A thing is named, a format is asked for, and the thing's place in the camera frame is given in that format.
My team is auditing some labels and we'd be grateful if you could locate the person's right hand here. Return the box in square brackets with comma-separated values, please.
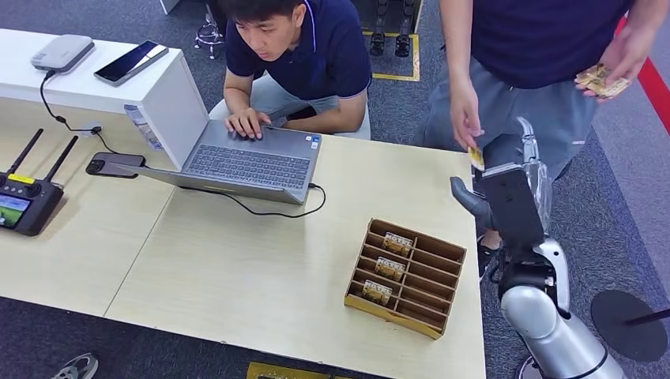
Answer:
[449, 78, 485, 154]
[224, 107, 272, 141]

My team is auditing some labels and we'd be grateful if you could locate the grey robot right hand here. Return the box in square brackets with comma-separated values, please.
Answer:
[450, 117, 554, 232]

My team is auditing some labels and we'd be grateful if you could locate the person's left hand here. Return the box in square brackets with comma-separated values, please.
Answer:
[582, 24, 660, 103]

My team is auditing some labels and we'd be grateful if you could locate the stack of hotel cards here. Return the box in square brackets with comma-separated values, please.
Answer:
[574, 63, 632, 99]

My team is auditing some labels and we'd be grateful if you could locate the yellow hotel key card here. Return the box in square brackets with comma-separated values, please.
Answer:
[382, 232, 414, 258]
[373, 257, 406, 282]
[361, 280, 393, 306]
[467, 146, 486, 173]

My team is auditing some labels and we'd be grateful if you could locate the person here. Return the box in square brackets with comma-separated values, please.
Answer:
[209, 0, 373, 141]
[421, 0, 670, 283]

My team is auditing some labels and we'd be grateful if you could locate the wooden card holder box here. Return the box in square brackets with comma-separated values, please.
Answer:
[344, 218, 468, 341]

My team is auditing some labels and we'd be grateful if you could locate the person's foot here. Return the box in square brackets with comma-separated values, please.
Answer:
[51, 353, 99, 379]

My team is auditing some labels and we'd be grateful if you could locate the grey open laptop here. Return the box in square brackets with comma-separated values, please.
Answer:
[107, 118, 323, 206]

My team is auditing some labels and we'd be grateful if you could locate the chrome chair base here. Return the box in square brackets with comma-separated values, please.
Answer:
[194, 13, 227, 60]

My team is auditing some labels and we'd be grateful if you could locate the black robot leg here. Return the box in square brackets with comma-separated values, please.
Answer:
[393, 0, 412, 58]
[368, 0, 387, 58]

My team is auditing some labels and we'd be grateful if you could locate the printed label sticker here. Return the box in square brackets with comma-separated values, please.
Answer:
[124, 104, 164, 152]

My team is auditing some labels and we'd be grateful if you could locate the black smartphone with white strip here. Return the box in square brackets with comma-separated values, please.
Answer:
[93, 39, 170, 88]

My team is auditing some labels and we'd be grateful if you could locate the white riser box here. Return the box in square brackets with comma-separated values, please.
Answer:
[0, 28, 210, 171]

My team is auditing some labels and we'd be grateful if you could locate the grey flat power device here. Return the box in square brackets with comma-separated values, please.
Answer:
[30, 34, 96, 74]

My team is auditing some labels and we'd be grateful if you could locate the black round stand base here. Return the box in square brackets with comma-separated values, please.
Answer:
[590, 290, 670, 363]

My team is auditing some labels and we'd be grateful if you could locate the black remote controller with antennas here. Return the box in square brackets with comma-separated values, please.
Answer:
[0, 128, 80, 238]

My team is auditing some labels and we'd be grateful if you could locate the yellow floor plate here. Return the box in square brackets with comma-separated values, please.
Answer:
[246, 362, 352, 379]

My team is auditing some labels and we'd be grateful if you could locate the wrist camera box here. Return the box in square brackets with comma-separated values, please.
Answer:
[479, 162, 547, 253]

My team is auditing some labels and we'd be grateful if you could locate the yellow floor tape frame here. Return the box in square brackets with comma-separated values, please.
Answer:
[362, 31, 421, 83]

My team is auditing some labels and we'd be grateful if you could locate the black laptop charging cable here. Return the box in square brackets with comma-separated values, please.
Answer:
[176, 182, 327, 220]

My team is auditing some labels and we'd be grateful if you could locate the black smartphone with camera bump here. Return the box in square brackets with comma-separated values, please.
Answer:
[85, 152, 147, 180]

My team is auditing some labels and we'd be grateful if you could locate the thin black power cable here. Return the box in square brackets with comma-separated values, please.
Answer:
[40, 69, 120, 156]

